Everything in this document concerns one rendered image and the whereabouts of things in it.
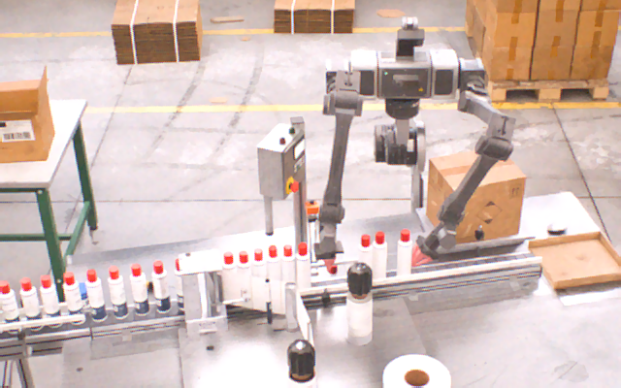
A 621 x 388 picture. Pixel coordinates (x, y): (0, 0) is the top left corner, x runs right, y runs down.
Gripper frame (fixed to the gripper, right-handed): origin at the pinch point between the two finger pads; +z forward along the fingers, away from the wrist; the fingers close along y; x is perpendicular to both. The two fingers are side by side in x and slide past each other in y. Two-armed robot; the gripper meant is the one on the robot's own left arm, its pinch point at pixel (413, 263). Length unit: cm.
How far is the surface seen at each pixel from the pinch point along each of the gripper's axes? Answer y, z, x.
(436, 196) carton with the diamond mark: -31.5, -16.7, 10.3
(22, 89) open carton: -161, 82, -120
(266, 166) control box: -3, -4, -70
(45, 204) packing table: -119, 110, -92
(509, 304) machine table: 17.4, -11.1, 31.2
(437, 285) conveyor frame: 4.8, 1.2, 10.9
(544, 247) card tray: -11, -28, 51
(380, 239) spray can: 1.1, -2.8, -18.7
